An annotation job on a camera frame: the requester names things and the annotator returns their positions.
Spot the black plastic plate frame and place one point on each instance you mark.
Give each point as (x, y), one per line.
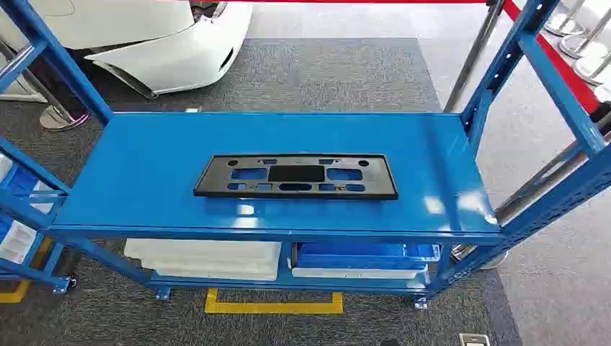
(382, 184)

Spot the blue plastic bin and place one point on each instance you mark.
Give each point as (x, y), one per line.
(358, 255)

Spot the dark grey carpet mat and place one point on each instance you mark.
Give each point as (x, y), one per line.
(310, 71)

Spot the white plastic tray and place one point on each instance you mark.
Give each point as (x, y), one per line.
(353, 273)

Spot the white plastic bin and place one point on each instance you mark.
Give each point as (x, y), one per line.
(205, 258)

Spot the blue metal shelf rack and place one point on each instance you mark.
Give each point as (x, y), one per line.
(143, 172)

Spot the red barrier belt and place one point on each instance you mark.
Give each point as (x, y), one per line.
(565, 71)
(358, 1)

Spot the white car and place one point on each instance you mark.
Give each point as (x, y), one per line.
(143, 28)

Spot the white floor socket box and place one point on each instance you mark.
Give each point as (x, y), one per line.
(474, 340)

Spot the small blue parts bin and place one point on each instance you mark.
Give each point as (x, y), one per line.
(21, 181)

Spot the small white parts tray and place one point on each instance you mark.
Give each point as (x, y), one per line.
(16, 243)

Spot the chrome stanchion post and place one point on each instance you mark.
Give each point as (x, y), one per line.
(544, 184)
(59, 118)
(565, 21)
(580, 45)
(472, 55)
(594, 69)

